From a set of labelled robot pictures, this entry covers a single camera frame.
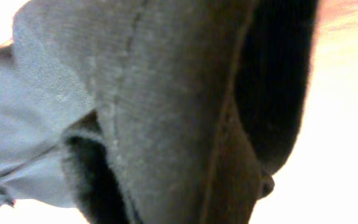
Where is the black t-shirt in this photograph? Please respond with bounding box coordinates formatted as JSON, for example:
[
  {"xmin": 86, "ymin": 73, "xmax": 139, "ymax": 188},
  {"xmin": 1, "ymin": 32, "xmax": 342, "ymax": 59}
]
[{"xmin": 0, "ymin": 0, "xmax": 318, "ymax": 224}]

